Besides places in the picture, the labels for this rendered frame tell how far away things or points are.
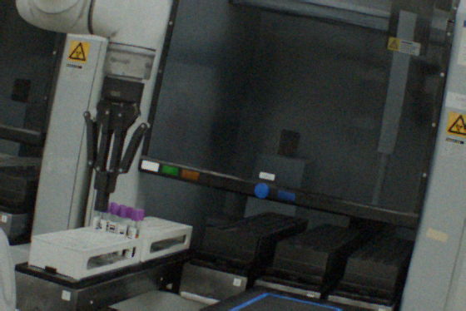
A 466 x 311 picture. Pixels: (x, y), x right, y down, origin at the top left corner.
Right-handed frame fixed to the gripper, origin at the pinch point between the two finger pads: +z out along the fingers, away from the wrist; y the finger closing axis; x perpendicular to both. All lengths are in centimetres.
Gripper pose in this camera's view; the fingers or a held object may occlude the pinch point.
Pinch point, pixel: (103, 191)
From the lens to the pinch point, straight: 173.1
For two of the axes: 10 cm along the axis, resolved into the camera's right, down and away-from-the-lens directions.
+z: -1.9, 9.8, 0.5
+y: 9.5, 2.0, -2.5
